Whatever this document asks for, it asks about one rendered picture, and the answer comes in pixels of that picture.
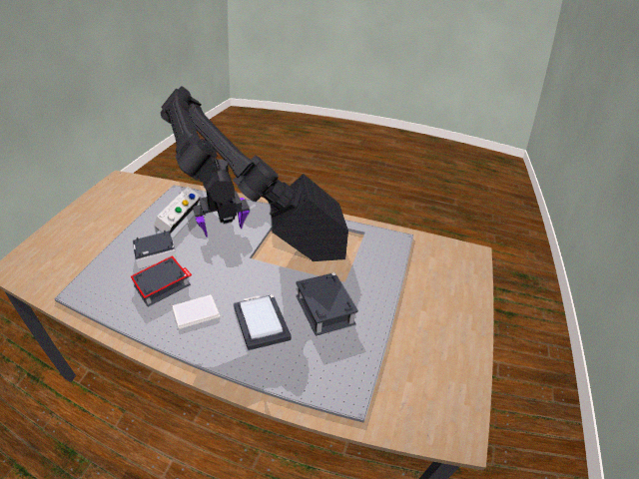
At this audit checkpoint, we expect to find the operator button panel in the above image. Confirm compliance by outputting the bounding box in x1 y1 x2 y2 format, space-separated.
154 187 201 238

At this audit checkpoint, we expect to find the white rectangular plate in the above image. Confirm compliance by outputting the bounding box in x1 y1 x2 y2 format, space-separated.
173 295 220 329

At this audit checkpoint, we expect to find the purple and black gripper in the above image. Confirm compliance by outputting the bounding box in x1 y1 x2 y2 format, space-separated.
193 191 250 237

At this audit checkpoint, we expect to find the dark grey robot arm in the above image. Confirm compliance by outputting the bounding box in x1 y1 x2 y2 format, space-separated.
160 86 304 224

